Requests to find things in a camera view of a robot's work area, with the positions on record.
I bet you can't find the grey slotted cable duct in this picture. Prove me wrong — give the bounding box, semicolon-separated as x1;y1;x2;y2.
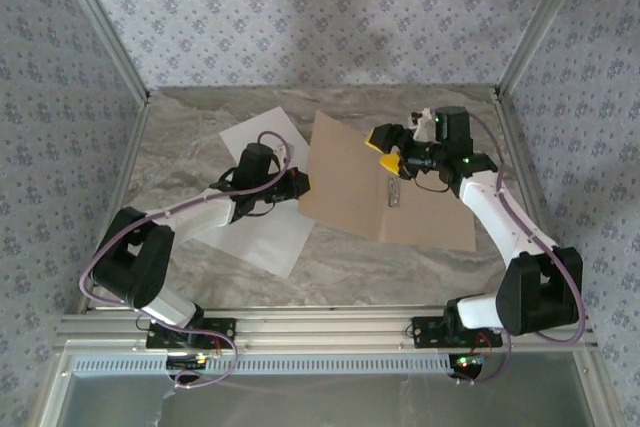
72;354;454;377

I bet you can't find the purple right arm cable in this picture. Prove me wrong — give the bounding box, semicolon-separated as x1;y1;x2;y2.
454;111;587;388

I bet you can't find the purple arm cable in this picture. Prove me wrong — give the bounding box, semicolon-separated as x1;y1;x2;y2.
454;111;587;388
78;130;296;391

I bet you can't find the grey metal panel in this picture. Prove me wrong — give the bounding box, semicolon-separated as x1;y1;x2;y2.
37;350;624;427

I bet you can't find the aluminium mounting rail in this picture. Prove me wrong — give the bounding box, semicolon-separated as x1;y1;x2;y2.
54;304;599;354

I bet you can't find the brown cardboard folder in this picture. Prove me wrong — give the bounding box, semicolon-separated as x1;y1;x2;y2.
297;110;478;252

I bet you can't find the aluminium frame post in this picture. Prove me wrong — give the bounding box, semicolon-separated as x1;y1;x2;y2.
49;0;152;106
493;0;599;103

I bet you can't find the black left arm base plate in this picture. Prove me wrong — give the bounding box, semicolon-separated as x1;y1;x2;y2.
145;316;237;349

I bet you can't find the aluminium table side rail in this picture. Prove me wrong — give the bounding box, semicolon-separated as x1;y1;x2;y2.
74;96;152;316
492;89;599;348

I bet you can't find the small circuit board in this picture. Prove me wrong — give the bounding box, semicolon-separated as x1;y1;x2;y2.
167;354;209;369
452;354;489;369

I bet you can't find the metal cabinet hinge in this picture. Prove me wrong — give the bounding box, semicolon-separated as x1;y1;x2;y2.
386;175;404;209

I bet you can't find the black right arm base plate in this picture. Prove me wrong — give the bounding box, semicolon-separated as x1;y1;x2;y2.
412;315;504;349

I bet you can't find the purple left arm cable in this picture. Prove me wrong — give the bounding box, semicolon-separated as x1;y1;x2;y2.
78;130;296;391

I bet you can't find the thin black camera cable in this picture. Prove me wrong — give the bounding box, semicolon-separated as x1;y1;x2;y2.
412;174;454;196
244;201;276;221

